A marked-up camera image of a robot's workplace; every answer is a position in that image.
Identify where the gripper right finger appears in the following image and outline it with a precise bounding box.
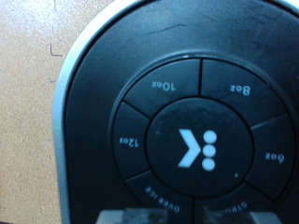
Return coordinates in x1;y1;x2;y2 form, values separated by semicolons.
201;204;282;224

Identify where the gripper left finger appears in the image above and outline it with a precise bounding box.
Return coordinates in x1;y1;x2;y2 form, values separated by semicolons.
95;208;171;224

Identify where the black Keurig coffee machine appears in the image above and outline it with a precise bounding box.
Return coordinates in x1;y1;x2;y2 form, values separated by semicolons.
51;0;299;224

